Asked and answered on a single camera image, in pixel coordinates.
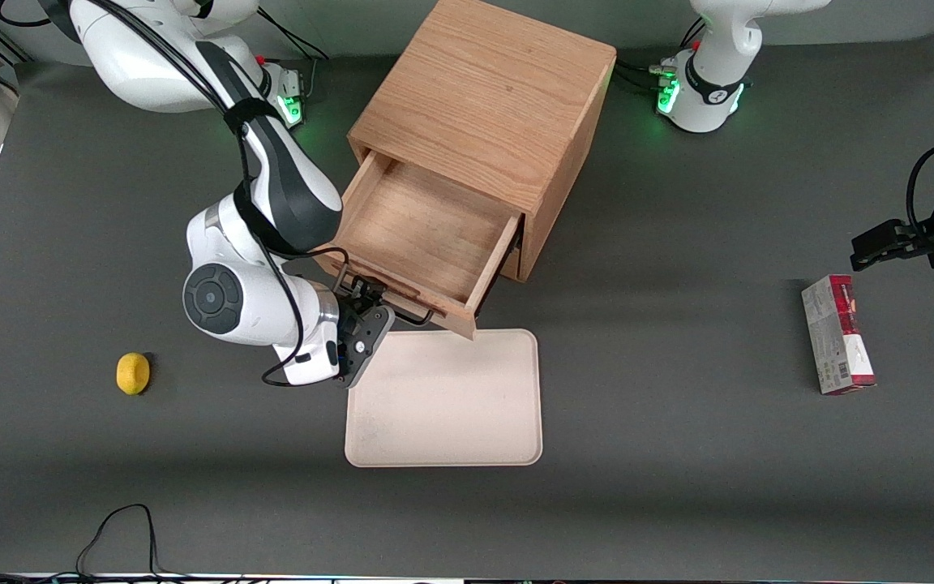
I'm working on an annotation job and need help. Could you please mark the black left base cables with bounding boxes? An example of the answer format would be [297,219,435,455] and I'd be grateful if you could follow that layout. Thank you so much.
[613,58,679,97]

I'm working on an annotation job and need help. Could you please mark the black loose looped cable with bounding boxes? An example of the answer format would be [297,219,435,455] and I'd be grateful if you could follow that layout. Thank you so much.
[0,503,249,584]

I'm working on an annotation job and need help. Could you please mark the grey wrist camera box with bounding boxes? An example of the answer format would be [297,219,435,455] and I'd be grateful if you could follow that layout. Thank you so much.
[345,307,396,389]

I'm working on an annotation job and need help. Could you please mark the yellow lemon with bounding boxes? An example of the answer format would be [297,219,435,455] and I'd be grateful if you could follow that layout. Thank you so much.
[116,352,151,396]

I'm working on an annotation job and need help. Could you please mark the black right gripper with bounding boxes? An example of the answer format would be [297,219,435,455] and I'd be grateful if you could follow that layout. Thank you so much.
[336,276,400,362]

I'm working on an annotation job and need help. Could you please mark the black metal drawer handle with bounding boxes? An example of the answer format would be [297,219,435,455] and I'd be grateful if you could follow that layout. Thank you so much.
[370,296,448,327]

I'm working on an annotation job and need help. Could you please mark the wooden drawer cabinet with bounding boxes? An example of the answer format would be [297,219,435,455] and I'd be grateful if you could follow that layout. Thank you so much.
[347,0,618,283]

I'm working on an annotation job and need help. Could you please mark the red and white carton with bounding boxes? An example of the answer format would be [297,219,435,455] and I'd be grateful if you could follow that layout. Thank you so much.
[801,274,876,396]

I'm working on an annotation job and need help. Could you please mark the black right base cable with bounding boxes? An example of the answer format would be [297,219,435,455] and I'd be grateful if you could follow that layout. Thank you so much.
[256,6,330,62]

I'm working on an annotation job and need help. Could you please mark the wooden drawer with slide rails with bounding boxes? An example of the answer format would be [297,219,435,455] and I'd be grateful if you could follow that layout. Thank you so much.
[315,150,526,340]

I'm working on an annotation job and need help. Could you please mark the beige plastic tray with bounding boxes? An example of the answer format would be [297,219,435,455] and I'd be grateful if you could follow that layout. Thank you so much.
[345,328,543,468]

